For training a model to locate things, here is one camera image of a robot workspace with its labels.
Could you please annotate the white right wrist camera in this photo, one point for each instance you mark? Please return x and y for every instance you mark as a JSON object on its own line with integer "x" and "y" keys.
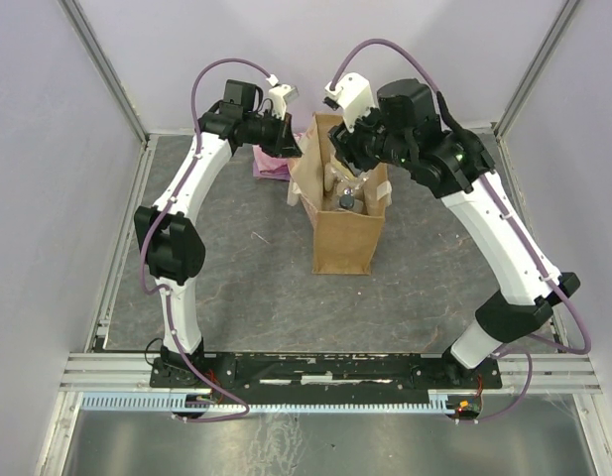
{"x": 353, "y": 95}

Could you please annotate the aluminium frame rail front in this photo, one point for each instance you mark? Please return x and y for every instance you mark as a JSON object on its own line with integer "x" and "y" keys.
{"x": 552, "y": 373}

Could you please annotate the aluminium frame post left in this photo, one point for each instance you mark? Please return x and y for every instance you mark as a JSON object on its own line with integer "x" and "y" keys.
{"x": 85, "y": 32}

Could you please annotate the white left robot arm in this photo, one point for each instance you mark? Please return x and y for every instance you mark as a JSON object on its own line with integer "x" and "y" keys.
{"x": 171, "y": 249}

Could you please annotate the round bottle white cap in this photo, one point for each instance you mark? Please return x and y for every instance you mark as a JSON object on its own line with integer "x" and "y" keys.
{"x": 331, "y": 178}

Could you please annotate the light blue cable duct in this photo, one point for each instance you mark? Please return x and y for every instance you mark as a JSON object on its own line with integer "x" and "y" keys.
{"x": 325, "y": 400}

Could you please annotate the pink printed tissue pack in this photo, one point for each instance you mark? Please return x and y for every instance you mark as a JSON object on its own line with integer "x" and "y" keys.
{"x": 267, "y": 167}

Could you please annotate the square glass bottle black label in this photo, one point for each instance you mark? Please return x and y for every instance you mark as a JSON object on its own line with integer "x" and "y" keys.
{"x": 348, "y": 202}

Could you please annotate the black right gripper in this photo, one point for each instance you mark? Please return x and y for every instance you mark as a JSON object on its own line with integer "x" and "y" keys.
{"x": 346, "y": 144}

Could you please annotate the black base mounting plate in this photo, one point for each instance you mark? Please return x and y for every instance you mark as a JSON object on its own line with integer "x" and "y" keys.
{"x": 239, "y": 373}

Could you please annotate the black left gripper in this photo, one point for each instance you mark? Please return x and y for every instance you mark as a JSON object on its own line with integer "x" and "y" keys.
{"x": 284, "y": 144}

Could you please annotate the aluminium frame post right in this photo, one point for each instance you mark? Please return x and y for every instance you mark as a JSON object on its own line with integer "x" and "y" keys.
{"x": 537, "y": 66}

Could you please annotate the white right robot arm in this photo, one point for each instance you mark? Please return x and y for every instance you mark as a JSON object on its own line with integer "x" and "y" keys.
{"x": 406, "y": 125}

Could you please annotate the beige canvas tote bag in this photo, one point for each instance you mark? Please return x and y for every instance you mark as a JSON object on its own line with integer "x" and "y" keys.
{"x": 344, "y": 242}

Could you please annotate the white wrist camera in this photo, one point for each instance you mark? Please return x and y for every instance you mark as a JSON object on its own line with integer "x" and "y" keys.
{"x": 353, "y": 95}
{"x": 280, "y": 95}

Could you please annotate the square glass bottle yellow label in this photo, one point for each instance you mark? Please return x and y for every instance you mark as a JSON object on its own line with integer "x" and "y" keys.
{"x": 347, "y": 182}

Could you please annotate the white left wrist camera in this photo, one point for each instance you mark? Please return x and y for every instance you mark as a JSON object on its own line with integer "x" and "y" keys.
{"x": 280, "y": 95}

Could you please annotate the aluminium frame post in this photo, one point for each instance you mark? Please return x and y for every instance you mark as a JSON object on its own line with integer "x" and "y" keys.
{"x": 537, "y": 66}
{"x": 85, "y": 32}

